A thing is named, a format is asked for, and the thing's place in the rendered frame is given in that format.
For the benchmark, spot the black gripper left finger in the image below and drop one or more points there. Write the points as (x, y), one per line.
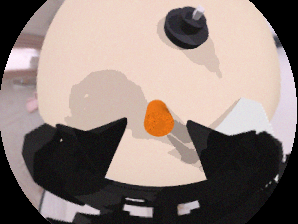
(98, 144)

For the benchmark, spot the black round pedestal with silver shaft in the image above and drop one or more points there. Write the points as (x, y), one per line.
(186, 27)

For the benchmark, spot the orange knob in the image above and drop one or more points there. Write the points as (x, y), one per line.
(158, 120)

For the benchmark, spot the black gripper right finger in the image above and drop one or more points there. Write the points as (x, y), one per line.
(215, 148)

